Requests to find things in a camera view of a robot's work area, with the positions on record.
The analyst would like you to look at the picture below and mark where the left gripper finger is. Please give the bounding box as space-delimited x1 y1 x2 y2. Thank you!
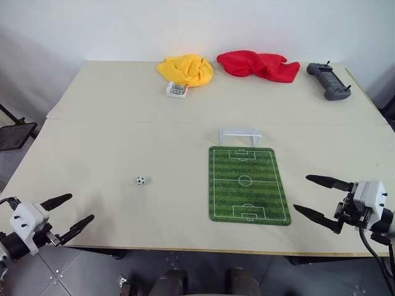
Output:
59 214 95 247
39 193 73 212

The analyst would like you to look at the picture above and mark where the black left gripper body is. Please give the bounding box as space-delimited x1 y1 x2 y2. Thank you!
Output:
33 222 63 248

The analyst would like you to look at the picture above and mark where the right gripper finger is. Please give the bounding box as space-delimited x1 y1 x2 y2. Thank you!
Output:
293 203 343 234
305 174 356 193

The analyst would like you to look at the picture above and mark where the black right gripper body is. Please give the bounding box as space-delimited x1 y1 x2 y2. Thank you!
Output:
334 182 372 231

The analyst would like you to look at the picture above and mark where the green soccer field mat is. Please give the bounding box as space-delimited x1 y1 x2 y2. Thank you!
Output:
207 146 293 227

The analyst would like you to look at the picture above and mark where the black metal stand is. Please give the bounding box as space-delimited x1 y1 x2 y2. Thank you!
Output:
0 104 39 153

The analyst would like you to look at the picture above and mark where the black furniture piece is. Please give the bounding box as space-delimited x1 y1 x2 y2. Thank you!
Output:
381 91 395 131

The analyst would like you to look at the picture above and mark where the dark rounded shape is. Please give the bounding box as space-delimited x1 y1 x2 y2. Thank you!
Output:
227 267 261 296
149 268 190 296

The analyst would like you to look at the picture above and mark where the grey remote controller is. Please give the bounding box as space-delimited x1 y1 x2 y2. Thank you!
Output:
306 60 354 102

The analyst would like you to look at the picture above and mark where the small white goal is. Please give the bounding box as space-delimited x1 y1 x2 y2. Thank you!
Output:
218 126 262 147

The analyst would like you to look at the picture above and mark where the red cloth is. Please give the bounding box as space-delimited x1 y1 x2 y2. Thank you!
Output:
215 49 301 84

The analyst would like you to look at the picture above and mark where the small white card box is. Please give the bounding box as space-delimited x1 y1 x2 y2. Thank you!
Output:
165 81 189 100

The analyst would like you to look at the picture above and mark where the yellow cloth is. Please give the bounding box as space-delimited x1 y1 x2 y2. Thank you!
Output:
156 54 215 89

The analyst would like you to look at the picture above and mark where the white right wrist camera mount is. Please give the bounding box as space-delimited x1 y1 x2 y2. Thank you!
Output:
352 179 387 229

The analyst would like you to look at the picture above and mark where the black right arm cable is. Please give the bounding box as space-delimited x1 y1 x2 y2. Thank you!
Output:
357 228 395 286

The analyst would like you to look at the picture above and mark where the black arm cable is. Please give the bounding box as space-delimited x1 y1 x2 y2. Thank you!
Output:
0 196 19 211
357 228 395 286

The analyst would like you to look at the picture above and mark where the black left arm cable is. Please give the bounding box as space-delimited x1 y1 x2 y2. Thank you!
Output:
0 196 19 211

